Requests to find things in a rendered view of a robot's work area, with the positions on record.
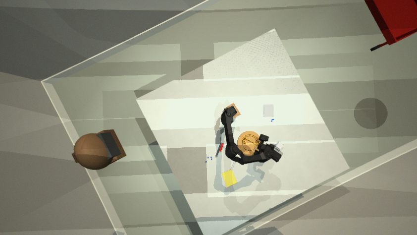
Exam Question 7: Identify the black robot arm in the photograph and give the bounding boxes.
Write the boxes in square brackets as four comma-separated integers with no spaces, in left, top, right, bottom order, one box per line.
[221,106,281,165]

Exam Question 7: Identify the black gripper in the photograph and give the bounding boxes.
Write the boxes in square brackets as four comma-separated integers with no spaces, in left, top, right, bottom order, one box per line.
[254,134,269,155]

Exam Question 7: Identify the tan round bead board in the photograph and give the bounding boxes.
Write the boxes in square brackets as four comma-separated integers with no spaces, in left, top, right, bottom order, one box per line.
[237,131,260,156]

